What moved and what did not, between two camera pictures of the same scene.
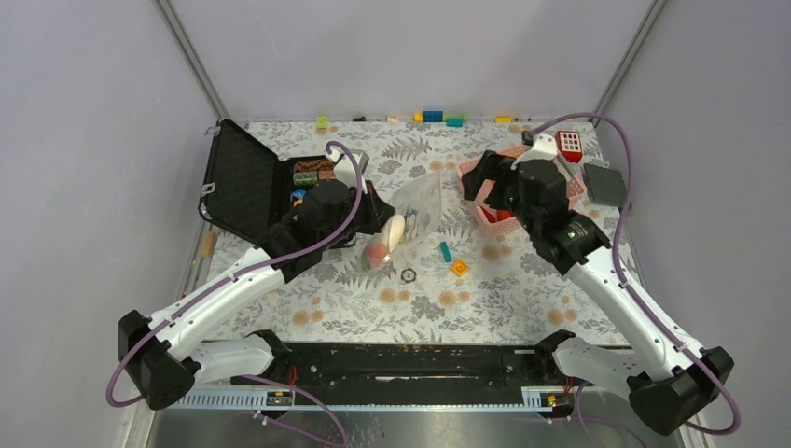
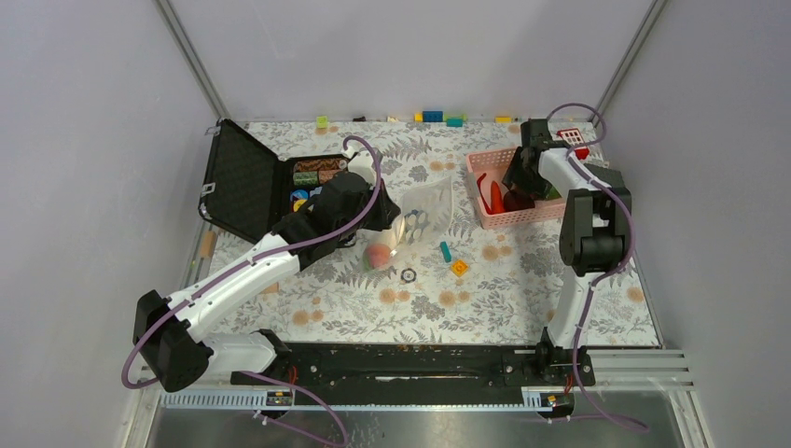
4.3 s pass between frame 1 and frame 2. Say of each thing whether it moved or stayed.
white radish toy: stayed
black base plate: stayed
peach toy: stayed
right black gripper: moved
